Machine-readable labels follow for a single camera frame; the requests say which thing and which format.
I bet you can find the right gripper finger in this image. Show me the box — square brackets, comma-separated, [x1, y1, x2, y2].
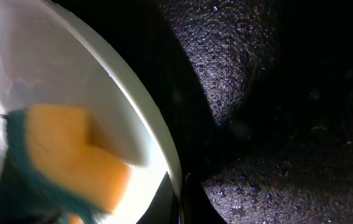
[137, 173, 178, 224]

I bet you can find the green yellow sponge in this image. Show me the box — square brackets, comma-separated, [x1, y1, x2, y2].
[0, 104, 131, 223]

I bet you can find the light green plate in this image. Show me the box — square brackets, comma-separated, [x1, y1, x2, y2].
[0, 0, 185, 223]

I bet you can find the black round tray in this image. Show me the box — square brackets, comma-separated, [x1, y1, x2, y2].
[60, 1, 353, 223]

